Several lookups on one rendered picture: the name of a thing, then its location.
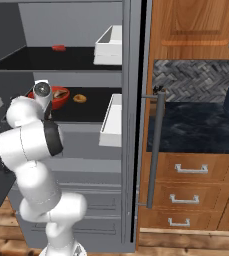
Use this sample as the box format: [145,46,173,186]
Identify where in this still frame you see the brown round food piece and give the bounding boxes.
[72,93,88,104]

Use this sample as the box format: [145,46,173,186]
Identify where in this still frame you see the grey fridge door handle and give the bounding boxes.
[136,91,167,210]

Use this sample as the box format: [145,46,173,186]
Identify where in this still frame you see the silver drawer handle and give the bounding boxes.
[174,162,209,175]
[168,193,201,205]
[167,217,191,228]

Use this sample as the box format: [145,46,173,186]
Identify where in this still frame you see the grey fridge door with handle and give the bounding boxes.
[120,0,145,254]

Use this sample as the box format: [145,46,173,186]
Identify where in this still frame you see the brown chicken drumstick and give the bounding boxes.
[52,88,70,100]

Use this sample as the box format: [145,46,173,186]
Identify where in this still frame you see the black fridge shelf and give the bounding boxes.
[0,45,123,71]
[0,86,123,124]

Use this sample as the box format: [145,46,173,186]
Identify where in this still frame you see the grey fridge bottom drawer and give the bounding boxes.
[15,186,124,248]

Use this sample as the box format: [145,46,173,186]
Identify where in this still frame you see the small red food piece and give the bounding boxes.
[51,44,67,53]

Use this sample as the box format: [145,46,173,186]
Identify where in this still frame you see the wooden wall cupboard door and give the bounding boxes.
[148,0,229,61]

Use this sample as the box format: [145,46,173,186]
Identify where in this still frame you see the white fridge door bin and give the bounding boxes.
[92,24,123,66]
[98,93,123,148]

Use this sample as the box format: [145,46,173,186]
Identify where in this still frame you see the red bowl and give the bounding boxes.
[27,85,71,111]

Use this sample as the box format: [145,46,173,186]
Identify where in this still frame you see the wooden drawer front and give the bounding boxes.
[137,207,226,232]
[138,181,229,210]
[140,151,229,185]

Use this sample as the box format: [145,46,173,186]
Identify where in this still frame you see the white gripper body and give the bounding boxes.
[42,96,54,113]

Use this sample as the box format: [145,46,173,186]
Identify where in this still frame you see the brown block with dark top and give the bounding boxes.
[148,84,167,117]

